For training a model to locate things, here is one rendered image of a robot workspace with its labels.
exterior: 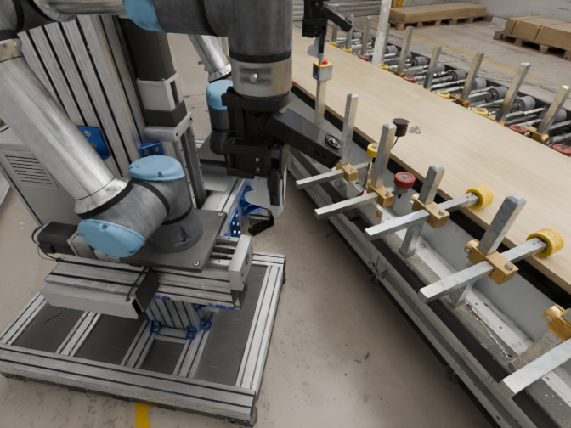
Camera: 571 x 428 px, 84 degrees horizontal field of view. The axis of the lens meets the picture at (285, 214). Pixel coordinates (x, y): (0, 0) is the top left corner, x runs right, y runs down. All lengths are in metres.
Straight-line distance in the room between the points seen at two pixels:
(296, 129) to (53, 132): 0.43
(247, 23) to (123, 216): 0.45
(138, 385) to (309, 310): 0.94
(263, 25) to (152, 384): 1.48
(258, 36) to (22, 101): 0.43
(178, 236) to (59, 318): 1.26
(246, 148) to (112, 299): 0.65
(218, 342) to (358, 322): 0.80
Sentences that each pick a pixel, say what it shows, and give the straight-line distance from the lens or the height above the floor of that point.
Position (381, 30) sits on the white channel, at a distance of 2.82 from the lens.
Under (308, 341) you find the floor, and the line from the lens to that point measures 1.87.
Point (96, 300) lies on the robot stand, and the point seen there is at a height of 0.95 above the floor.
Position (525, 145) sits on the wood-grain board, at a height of 0.90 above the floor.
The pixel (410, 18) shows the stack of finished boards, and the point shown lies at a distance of 8.88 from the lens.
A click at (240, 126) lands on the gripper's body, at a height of 1.47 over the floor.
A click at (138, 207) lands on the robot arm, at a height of 1.25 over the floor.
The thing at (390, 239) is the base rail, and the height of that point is 0.70.
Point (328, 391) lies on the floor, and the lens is 1.78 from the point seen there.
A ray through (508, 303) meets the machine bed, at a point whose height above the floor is 0.67.
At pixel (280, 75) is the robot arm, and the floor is 1.55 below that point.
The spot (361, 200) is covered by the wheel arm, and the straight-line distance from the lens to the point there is 1.32.
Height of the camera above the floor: 1.67
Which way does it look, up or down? 41 degrees down
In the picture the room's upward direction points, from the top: straight up
